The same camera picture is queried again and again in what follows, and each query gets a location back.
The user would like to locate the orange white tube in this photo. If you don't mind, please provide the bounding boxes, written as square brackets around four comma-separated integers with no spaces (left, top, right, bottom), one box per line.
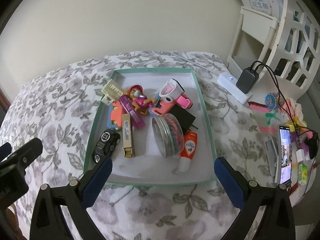
[178,131,197,172]

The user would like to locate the purple stick tube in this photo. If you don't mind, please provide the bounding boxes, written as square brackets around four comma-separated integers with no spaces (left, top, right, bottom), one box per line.
[119,95,145,129]

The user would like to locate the black cables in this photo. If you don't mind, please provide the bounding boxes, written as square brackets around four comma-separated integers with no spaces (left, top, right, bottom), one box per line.
[248,60,320,160]

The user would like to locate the pink smart watch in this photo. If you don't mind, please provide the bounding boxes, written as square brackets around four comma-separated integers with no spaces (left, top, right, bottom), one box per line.
[176,93,193,109]

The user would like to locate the cream plastic comb clip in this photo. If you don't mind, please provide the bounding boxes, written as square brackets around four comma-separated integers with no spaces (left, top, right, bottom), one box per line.
[101,79,125,105]

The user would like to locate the white power strip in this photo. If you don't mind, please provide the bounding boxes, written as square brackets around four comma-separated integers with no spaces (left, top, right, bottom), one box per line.
[217,72,252,105]

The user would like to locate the gold rectangular lighter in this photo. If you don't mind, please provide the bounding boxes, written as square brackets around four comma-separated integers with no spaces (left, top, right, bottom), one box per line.
[122,113,134,158]

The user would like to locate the clear jar metal lid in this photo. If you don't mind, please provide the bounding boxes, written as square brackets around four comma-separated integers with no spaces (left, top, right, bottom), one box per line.
[151,113,184,158]

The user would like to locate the green small box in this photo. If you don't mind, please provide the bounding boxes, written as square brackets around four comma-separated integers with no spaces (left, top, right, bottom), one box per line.
[298,163,308,186]

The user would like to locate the smartphone with lit screen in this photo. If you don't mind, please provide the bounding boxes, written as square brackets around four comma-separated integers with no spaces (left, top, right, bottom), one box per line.
[275,125,292,189]

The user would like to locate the orange foam number piece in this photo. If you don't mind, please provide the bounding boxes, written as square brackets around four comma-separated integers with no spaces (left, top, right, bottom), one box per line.
[149,100,176,117]

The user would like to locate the black multiport charger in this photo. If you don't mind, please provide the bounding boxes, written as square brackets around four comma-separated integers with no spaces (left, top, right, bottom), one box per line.
[236,68,259,94]

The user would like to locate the yellow small bottle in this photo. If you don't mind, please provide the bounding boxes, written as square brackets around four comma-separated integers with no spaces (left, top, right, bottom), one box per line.
[285,121,298,132]

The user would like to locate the blue round sticker tin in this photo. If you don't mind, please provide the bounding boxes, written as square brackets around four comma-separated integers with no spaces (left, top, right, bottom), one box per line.
[265,93,281,110]

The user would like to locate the black plug charger adapter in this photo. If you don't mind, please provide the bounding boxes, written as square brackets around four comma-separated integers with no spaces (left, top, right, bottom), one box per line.
[169,105,198,131]

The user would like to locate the teal cardboard tray box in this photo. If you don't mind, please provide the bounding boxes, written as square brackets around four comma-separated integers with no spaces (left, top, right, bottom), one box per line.
[83,67,218,187]

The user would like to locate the pink dog toy figure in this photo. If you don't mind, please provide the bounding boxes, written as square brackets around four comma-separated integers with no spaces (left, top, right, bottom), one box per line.
[126,85,156,115]

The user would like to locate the pink crochet mat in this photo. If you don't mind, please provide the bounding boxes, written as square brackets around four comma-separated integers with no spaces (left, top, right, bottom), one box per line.
[248,101,286,134]

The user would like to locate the floral fleece blanket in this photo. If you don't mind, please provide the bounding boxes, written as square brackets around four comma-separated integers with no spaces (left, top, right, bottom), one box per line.
[1,51,274,239]

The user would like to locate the silver metal clip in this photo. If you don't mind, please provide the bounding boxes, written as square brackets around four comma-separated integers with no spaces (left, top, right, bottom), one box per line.
[263,135,278,177]

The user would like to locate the black toy car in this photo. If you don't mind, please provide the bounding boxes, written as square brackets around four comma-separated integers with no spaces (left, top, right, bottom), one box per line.
[92,129,120,164]

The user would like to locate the white lattice basket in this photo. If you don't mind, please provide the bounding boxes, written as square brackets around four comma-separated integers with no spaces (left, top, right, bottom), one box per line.
[267,0,319,97]

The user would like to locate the white plastic shelf rack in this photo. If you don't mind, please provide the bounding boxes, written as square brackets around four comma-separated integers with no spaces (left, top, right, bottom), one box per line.
[227,6,279,77]

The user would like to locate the pink white toy cup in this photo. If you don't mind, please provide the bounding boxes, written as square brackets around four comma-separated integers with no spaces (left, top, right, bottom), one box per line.
[159,79,185,103]

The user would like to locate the orange foam puzzle piece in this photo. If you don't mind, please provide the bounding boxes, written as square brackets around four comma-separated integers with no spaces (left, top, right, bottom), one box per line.
[106,101,126,131]

